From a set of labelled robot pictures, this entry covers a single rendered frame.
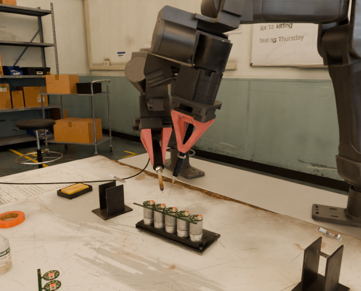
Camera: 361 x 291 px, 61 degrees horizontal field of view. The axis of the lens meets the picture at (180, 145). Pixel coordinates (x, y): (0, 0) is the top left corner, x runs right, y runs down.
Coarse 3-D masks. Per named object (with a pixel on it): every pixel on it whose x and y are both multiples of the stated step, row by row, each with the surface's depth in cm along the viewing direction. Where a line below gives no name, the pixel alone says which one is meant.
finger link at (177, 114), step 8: (176, 112) 52; (184, 112) 52; (176, 120) 53; (184, 120) 53; (192, 120) 52; (176, 128) 54; (200, 128) 52; (176, 136) 55; (192, 136) 54; (184, 144) 56; (184, 152) 56
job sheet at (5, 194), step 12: (60, 168) 104; (72, 168) 104; (0, 180) 93; (12, 180) 93; (24, 180) 93; (36, 180) 93; (48, 180) 93; (60, 180) 93; (72, 180) 93; (84, 180) 93; (0, 192) 83; (12, 192) 83; (24, 192) 83; (36, 192) 83; (48, 192) 83; (0, 204) 76
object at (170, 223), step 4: (176, 212) 58; (168, 216) 58; (168, 220) 58; (172, 220) 58; (176, 220) 59; (168, 224) 58; (172, 224) 58; (176, 224) 59; (168, 228) 58; (172, 228) 58; (176, 228) 59; (168, 232) 59; (172, 232) 59
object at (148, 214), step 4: (144, 208) 61; (144, 212) 62; (148, 212) 61; (152, 212) 61; (144, 216) 62; (148, 216) 61; (152, 216) 62; (144, 220) 62; (148, 220) 61; (152, 220) 62; (148, 224) 62
